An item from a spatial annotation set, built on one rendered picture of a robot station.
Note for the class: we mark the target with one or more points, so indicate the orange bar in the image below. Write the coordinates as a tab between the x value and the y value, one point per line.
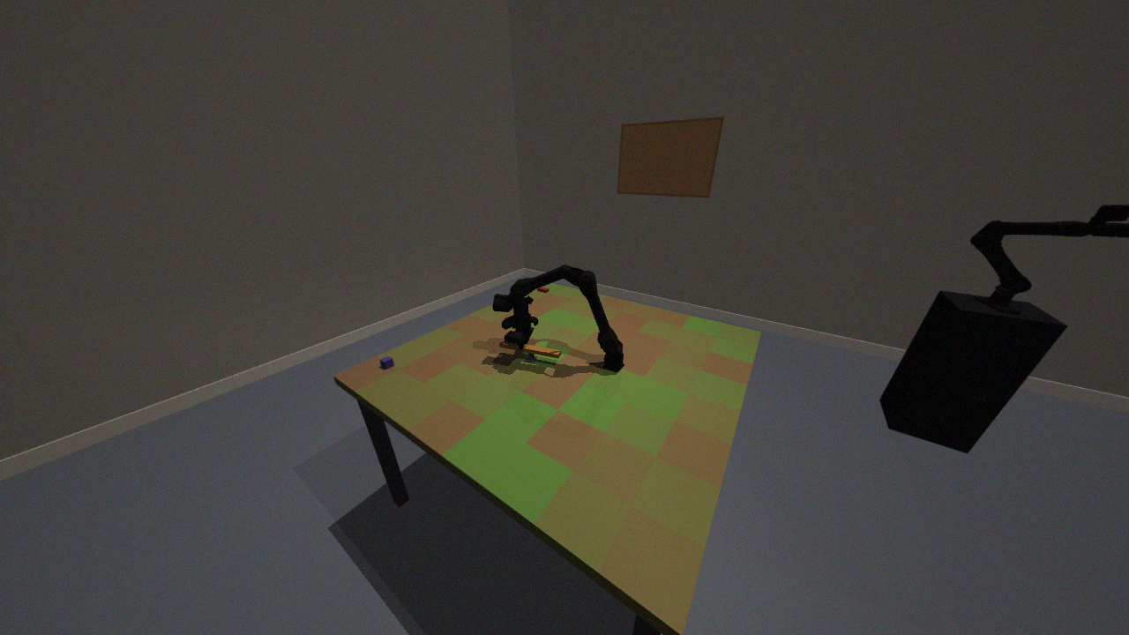
532	349

